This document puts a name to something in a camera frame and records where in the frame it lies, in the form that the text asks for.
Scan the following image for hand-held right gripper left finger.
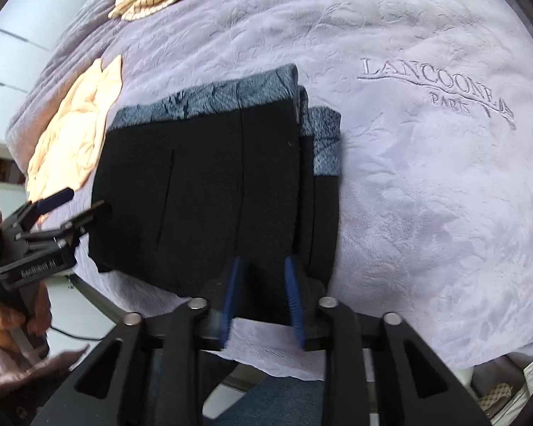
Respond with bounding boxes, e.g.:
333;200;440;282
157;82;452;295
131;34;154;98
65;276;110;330
30;255;245;426

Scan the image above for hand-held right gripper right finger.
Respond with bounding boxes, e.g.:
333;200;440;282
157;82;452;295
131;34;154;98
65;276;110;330
284;255;494;426

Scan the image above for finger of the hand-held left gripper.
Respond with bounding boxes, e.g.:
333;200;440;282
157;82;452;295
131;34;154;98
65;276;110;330
20;200;113;250
14;187;76;232

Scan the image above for black pants with grey waistband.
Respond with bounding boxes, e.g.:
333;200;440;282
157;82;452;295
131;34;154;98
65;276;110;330
88;64;343;320

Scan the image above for person's left forearm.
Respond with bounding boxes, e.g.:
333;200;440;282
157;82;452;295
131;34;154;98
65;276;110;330
0;328;90;404

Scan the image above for person's left hand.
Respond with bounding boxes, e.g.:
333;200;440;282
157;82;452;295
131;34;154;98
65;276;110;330
0;294;54;344

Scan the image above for peach quilted cloth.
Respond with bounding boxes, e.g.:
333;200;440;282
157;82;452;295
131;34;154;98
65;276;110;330
27;55;124;214

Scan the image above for person's leg in jeans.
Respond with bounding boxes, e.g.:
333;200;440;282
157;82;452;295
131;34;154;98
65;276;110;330
213;377;327;426

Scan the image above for lavender plush blanket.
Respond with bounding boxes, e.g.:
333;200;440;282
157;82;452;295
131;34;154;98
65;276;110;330
4;0;533;382

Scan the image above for white drawer cabinet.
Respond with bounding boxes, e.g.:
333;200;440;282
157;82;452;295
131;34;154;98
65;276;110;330
0;0;96;98

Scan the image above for beige checkered bag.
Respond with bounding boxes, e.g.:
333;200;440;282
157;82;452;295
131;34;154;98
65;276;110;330
473;379;518;413

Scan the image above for black cable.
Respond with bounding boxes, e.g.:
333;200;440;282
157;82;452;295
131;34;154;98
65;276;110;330
49;326;103;343

